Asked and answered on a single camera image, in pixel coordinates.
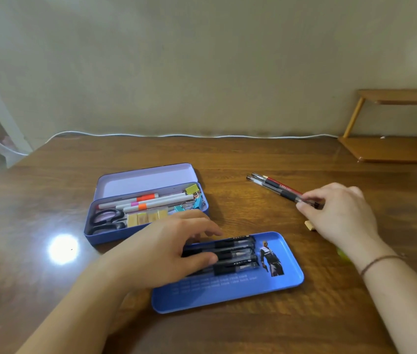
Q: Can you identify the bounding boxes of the person's left forearm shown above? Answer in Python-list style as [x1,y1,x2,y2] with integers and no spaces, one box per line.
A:
[16,254,135,354]

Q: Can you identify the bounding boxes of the black retractable pen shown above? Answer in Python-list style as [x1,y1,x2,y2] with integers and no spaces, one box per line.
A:
[246,175,320,209]
[251,173,305,199]

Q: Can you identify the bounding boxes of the white marker with pink band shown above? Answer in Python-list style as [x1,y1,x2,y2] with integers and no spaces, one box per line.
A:
[115,192,187,211]

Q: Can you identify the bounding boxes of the person's left hand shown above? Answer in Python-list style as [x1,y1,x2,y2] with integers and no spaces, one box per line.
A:
[99,210,224,292]

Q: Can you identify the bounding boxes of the person's right hand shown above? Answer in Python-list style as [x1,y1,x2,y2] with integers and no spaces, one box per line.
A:
[296,182,388,257]

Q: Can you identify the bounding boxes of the wooden desk shelf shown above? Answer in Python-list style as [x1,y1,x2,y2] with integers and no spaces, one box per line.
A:
[338,89,417,165]

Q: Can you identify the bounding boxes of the blue tin tray with sticker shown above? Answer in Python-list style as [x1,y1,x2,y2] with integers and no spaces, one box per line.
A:
[151,231,304,315]

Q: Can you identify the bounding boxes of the open blue tin pencil case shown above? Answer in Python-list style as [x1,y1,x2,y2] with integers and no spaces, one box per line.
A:
[84,163,210,247]

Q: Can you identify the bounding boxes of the person's right forearm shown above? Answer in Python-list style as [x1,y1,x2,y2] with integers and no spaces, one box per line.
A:
[354,241,417,354]

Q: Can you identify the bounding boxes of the black handled scissors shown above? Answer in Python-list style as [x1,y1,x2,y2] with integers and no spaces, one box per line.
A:
[88,209,126,236]

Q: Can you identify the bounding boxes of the black gel pen with cap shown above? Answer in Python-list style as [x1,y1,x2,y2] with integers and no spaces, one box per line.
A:
[214,248,258,261]
[195,235,256,247]
[189,262,261,278]
[182,240,256,258]
[216,255,259,269]

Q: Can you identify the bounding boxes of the red retractable pen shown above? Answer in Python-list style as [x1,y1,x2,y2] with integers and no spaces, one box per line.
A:
[262,175,304,198]

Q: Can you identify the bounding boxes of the white cable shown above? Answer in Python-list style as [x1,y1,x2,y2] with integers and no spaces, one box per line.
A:
[0,116,339,157]

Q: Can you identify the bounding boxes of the brown cord bracelet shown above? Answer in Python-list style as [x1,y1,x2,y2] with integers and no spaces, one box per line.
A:
[360,254,407,277]

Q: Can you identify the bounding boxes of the white marker with orange band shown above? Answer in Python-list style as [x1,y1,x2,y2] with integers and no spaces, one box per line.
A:
[97,193,159,211]
[123,195,194,214]

